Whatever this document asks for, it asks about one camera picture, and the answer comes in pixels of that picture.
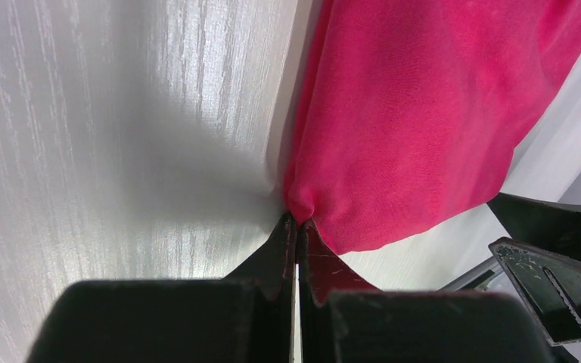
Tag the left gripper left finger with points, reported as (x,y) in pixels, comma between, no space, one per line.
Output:
(247,316)

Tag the pink t-shirt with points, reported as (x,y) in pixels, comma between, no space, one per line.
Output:
(411,110)

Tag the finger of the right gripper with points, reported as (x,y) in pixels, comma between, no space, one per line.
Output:
(555,227)
(549,285)

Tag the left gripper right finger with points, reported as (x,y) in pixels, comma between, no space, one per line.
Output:
(346,319)

